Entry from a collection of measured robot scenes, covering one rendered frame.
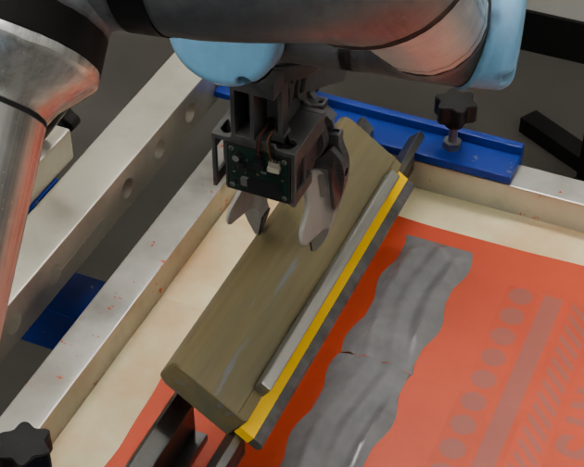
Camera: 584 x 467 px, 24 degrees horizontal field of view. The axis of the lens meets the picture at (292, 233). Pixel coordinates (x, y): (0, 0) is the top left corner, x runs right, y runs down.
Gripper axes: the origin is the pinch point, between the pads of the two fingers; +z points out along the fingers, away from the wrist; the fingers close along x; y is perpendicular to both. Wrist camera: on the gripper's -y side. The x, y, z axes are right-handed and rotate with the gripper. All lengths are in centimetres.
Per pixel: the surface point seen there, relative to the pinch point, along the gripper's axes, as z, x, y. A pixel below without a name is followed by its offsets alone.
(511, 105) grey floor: 110, -20, -175
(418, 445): 13.8, 15.3, 7.4
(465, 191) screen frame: 12.6, 8.8, -25.4
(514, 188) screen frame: 10.6, 13.7, -25.4
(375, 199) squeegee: 3.1, 4.4, -9.6
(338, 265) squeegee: 3.2, 4.6, -0.1
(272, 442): 13.9, 3.7, 12.2
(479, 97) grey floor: 110, -28, -175
